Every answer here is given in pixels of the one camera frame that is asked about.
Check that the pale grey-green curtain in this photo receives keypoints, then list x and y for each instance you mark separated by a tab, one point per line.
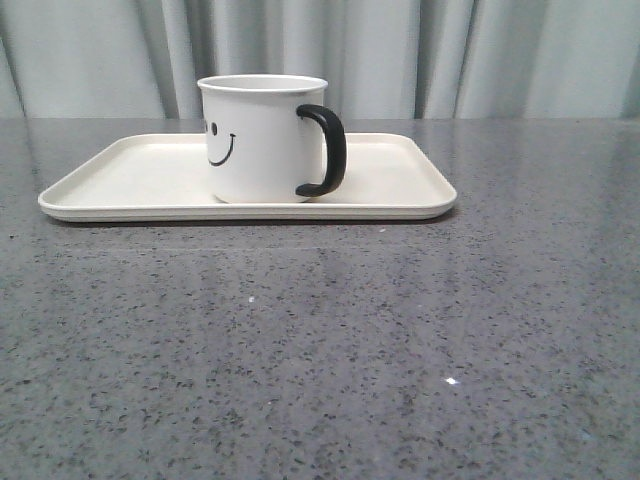
381	59

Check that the cream rectangular plastic tray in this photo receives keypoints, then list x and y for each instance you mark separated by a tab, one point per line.
162	177

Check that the white smiley mug black handle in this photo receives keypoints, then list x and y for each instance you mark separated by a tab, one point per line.
271	139

